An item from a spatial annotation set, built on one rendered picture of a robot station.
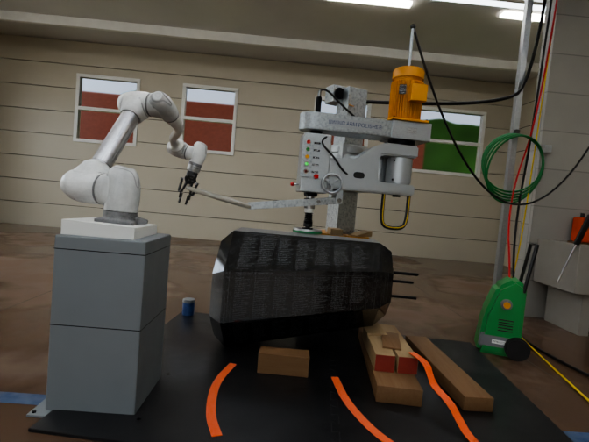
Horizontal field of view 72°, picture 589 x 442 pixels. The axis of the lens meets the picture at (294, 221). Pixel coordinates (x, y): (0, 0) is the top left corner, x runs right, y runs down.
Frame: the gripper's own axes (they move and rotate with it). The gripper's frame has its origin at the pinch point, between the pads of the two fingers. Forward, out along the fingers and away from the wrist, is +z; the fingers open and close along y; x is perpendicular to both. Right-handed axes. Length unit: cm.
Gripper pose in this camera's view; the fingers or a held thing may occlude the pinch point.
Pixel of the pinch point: (183, 199)
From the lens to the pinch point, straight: 292.4
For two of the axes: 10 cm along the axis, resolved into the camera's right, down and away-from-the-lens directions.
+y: 8.1, 2.7, 5.2
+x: -5.0, -1.5, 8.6
